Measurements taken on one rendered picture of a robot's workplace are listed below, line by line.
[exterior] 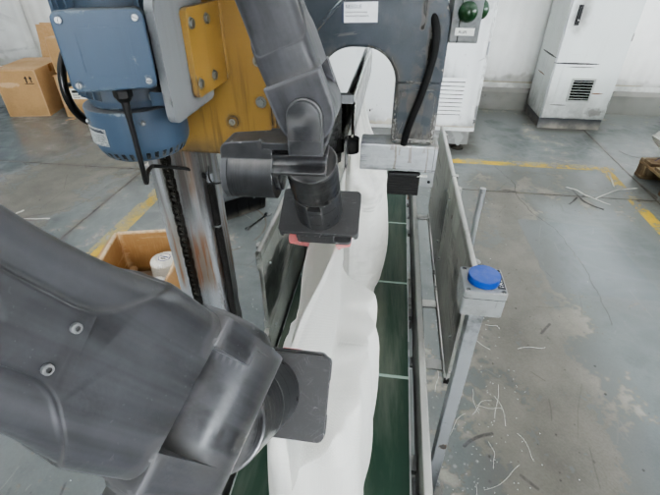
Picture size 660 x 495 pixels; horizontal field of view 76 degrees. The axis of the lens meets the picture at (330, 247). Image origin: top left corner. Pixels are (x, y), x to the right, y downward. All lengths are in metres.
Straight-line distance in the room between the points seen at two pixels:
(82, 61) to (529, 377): 1.73
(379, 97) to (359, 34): 2.85
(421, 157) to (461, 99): 2.84
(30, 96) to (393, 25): 4.82
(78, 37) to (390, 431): 1.00
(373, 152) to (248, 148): 0.40
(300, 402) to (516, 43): 4.78
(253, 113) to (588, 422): 1.53
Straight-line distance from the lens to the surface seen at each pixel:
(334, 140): 0.85
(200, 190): 1.03
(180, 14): 0.72
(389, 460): 1.12
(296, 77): 0.42
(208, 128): 0.90
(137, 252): 2.35
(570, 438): 1.79
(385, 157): 0.83
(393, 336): 1.36
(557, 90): 4.56
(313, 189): 0.46
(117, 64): 0.64
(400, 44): 0.78
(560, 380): 1.94
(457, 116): 3.70
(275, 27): 0.43
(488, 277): 0.86
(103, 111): 0.74
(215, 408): 0.19
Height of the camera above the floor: 1.36
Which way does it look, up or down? 35 degrees down
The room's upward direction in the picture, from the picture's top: straight up
